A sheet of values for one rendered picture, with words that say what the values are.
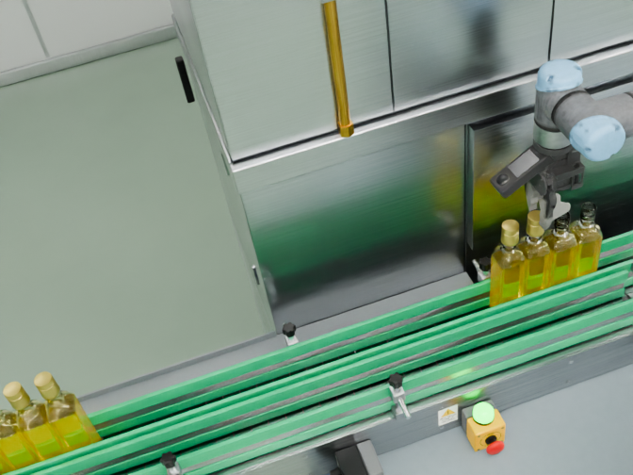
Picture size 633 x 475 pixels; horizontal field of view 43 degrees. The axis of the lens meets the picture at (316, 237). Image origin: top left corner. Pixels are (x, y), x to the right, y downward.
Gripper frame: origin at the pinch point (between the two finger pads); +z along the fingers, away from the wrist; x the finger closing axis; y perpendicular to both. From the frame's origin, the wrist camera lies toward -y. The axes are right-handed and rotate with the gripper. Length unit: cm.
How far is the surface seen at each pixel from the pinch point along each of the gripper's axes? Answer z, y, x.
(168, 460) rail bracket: 14, -83, -15
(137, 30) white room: 105, -62, 311
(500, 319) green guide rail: 19.9, -10.5, -6.2
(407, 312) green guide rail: 19.5, -27.7, 3.5
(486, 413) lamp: 29.9, -20.5, -19.9
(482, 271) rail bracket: 17.1, -9.0, 5.2
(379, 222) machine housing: 2.5, -28.2, 15.3
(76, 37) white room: 99, -94, 311
